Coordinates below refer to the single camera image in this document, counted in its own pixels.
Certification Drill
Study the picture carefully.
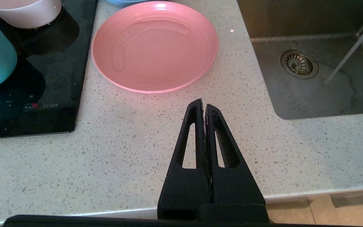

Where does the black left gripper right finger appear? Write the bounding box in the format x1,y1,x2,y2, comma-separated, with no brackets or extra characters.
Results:
205,103,267,207

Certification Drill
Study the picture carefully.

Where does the pink bowl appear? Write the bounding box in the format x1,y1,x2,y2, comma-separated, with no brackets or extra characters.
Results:
0,0,63,29

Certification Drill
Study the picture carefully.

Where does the blue grey plate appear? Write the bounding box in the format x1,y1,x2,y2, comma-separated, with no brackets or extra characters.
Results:
106,0,144,5

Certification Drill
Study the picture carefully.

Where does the round metal sink strainer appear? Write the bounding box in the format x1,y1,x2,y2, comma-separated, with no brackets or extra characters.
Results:
280,49,320,79

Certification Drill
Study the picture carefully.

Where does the stainless steel sink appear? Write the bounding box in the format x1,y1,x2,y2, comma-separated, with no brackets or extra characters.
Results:
237,0,363,120

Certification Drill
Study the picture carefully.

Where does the black induction cooktop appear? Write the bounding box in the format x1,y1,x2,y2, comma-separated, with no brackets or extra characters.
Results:
0,0,98,140

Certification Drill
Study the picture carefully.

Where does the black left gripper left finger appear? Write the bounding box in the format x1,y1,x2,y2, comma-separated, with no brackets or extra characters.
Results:
158,98,214,219

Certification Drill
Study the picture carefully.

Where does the pink plate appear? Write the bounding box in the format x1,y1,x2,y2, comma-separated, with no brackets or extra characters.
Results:
91,1,219,94

